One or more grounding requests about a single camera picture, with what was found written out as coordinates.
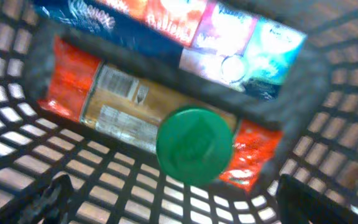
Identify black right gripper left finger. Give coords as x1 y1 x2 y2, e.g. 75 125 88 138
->
17 174 73 224

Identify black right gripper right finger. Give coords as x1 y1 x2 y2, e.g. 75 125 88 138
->
276 174 358 224

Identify green lid jar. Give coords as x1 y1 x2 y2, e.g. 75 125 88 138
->
156 106 234 187

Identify orange pasta package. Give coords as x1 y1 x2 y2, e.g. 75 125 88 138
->
39 37 283 191

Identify tissue pack multipack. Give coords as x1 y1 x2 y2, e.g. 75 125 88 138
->
33 0 307 101

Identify grey plastic basket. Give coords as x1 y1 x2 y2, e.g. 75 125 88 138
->
0 0 358 223

